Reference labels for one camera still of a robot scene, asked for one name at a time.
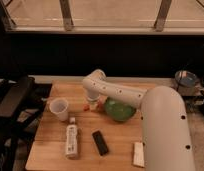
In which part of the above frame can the white folded cloth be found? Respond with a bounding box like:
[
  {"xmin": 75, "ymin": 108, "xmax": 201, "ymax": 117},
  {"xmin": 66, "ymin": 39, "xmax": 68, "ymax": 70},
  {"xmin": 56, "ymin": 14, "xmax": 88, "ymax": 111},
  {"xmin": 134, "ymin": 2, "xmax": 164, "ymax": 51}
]
[{"xmin": 133, "ymin": 142, "xmax": 144, "ymax": 167}]

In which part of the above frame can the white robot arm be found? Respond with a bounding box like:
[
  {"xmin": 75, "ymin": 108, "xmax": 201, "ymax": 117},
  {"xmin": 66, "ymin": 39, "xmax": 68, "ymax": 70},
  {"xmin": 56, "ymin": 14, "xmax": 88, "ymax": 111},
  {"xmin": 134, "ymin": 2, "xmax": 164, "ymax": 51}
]
[{"xmin": 82, "ymin": 69, "xmax": 196, "ymax": 171}]

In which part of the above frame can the orange pepper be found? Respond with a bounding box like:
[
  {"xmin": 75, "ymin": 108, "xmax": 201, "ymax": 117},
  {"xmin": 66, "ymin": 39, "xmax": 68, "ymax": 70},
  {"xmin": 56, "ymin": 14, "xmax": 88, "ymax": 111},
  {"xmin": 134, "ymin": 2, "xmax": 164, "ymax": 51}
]
[{"xmin": 83, "ymin": 100, "xmax": 103, "ymax": 111}]

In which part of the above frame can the grey round device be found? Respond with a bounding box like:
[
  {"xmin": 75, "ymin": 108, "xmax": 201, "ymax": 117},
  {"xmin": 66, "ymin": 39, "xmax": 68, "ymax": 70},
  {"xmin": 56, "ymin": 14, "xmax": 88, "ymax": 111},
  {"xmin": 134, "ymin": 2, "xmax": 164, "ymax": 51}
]
[{"xmin": 175, "ymin": 70, "xmax": 198, "ymax": 88}]

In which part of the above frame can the green bowl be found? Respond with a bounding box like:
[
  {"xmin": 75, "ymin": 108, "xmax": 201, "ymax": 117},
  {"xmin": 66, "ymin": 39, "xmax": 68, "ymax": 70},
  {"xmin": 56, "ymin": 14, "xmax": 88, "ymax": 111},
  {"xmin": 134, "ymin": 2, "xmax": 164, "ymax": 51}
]
[{"xmin": 104, "ymin": 97, "xmax": 136, "ymax": 122}]

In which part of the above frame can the white ceramic cup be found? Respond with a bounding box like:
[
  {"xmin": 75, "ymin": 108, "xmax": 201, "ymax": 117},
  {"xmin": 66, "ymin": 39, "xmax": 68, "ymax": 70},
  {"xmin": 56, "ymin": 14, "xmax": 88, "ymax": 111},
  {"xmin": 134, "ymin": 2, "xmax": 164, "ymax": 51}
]
[{"xmin": 49, "ymin": 98, "xmax": 69, "ymax": 121}]

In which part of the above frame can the black rectangular remote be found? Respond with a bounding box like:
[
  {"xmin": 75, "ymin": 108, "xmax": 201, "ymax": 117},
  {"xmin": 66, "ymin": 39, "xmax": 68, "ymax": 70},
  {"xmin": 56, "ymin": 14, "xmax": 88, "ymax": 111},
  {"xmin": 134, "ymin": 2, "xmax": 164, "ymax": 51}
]
[{"xmin": 92, "ymin": 131, "xmax": 109, "ymax": 156}]

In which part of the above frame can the white plastic bottle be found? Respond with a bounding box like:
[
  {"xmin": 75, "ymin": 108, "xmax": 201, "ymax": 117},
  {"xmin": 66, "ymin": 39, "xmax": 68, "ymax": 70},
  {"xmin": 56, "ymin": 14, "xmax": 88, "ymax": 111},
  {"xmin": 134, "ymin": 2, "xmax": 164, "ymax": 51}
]
[{"xmin": 65, "ymin": 117, "xmax": 78, "ymax": 158}]

